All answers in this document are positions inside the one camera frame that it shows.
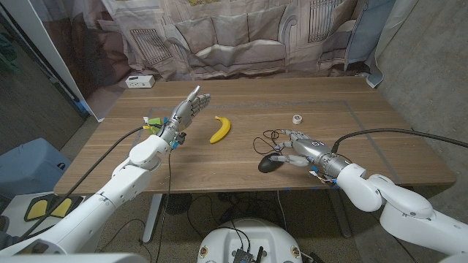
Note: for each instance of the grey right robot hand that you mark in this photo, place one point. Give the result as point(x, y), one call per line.
point(311, 149)

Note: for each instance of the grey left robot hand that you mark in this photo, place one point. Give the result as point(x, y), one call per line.
point(183, 115)

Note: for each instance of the black computer mouse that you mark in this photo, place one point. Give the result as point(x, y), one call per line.
point(265, 167)

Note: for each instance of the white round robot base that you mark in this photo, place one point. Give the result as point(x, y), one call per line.
point(226, 241)

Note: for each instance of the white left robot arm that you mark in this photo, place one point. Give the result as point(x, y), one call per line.
point(117, 186)

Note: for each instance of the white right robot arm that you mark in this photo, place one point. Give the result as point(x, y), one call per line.
point(402, 208)

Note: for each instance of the white tape roll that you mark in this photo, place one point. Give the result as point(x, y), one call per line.
point(297, 120)

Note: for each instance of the yellow banana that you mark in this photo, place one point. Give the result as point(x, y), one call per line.
point(223, 129)

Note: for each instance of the green cube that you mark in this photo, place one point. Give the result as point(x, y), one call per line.
point(155, 121)

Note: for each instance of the white power strip box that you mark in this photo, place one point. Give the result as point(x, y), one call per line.
point(140, 82)

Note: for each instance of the grey table leg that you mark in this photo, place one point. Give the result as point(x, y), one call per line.
point(340, 215)

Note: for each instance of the round black fan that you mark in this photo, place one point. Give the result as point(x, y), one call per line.
point(177, 204)

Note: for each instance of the printed fabric backdrop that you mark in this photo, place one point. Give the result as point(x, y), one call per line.
point(234, 36)

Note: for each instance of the white table leg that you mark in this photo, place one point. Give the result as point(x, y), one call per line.
point(151, 219)

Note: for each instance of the black electronics box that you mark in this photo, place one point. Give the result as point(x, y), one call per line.
point(241, 256)

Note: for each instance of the white partition panel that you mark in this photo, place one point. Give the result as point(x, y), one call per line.
point(55, 55)

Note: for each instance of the black yellow foot pedal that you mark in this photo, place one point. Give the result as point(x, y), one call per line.
point(36, 210)
point(62, 207)

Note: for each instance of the blue plastic bin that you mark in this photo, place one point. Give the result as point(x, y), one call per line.
point(29, 168)

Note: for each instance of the white robot torso panel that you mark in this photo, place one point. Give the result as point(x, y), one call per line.
point(73, 258)

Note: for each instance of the white floor board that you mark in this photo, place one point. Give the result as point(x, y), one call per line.
point(16, 219)

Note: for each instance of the person leg in jeans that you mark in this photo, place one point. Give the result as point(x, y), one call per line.
point(7, 243)

